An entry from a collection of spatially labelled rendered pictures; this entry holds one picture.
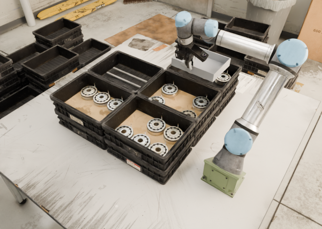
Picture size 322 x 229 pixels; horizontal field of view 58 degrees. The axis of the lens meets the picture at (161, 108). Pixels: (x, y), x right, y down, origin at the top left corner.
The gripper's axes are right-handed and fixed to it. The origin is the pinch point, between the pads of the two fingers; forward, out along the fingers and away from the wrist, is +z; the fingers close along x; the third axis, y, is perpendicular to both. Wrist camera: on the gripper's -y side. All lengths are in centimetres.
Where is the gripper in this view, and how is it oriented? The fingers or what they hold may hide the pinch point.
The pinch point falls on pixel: (191, 68)
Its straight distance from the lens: 163.4
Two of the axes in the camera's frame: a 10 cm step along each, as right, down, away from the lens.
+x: -5.1, 7.6, -4.0
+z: 1.6, 5.5, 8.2
